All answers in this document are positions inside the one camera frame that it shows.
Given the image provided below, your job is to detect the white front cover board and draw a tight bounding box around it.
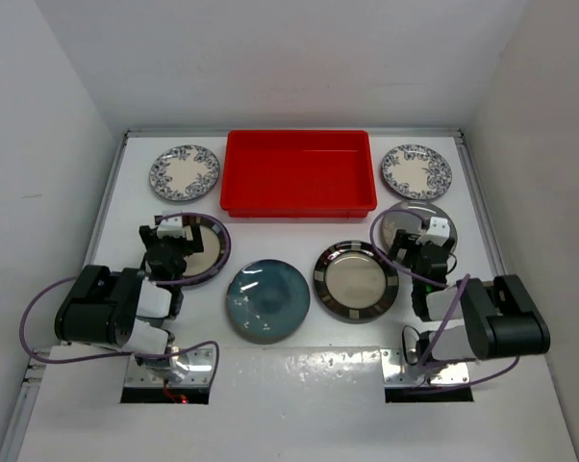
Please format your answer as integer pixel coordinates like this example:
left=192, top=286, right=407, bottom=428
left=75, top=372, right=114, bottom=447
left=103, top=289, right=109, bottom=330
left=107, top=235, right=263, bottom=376
left=19, top=347, right=575, bottom=461

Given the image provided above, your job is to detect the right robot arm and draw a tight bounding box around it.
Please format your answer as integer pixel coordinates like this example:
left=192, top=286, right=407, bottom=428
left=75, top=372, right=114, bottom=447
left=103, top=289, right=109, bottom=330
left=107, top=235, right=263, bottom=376
left=389, top=229, right=551, bottom=370

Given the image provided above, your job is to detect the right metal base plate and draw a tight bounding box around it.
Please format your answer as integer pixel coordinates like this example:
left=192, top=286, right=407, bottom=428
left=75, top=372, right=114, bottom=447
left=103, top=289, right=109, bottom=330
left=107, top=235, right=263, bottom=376
left=380, top=348, right=469, bottom=389

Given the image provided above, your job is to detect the blue floral plate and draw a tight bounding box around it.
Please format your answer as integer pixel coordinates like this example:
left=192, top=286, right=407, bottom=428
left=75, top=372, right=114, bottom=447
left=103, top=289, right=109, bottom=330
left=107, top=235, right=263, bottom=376
left=148, top=144, right=221, bottom=202
left=381, top=144, right=453, bottom=201

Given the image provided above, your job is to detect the teal glazed plate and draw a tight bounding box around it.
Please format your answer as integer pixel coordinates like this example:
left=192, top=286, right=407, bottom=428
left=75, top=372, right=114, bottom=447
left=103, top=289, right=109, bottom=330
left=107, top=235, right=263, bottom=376
left=225, top=259, right=311, bottom=345

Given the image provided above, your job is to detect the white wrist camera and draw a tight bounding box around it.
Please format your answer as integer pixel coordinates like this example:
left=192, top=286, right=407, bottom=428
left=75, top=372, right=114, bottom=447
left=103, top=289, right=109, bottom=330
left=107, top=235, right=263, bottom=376
left=416, top=216, right=450, bottom=246
left=156, top=214, right=185, bottom=239

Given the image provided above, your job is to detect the metal base plate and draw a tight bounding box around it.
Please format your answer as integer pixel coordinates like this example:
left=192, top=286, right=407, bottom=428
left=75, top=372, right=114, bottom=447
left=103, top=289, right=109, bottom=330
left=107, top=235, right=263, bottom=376
left=124, top=346, right=216, bottom=389
left=380, top=348, right=469, bottom=389

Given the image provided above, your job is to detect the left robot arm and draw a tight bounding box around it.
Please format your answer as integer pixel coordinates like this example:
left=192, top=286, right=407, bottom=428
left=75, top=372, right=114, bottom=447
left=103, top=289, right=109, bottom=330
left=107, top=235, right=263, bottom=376
left=54, top=218, right=204, bottom=384

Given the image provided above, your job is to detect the red plastic bin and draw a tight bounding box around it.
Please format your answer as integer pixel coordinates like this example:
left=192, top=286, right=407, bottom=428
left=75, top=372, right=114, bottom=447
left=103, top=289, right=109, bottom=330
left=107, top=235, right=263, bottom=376
left=220, top=130, right=377, bottom=218

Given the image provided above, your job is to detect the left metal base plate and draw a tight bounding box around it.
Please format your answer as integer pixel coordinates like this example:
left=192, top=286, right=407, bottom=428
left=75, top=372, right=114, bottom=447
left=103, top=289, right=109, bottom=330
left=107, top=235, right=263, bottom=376
left=124, top=346, right=216, bottom=389

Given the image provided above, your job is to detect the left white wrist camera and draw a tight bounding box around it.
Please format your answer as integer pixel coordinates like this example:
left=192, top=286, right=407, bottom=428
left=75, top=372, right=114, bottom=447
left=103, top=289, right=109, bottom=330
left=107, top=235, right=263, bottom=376
left=156, top=214, right=185, bottom=239

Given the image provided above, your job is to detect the grey deer pattern plate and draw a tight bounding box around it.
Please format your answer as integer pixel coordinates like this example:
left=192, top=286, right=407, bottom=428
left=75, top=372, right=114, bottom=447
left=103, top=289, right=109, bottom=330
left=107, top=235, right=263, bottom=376
left=381, top=200, right=458, bottom=260

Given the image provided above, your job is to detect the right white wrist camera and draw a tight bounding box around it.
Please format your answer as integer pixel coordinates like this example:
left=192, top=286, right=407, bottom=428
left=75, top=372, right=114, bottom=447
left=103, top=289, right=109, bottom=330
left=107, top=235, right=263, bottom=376
left=416, top=216, right=450, bottom=246

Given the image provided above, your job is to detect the striped-rim beige plate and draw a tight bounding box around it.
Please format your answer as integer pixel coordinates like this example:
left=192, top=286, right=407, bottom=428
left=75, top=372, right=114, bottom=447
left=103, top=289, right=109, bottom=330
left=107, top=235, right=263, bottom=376
left=181, top=213, right=232, bottom=287
left=313, top=241, right=399, bottom=323

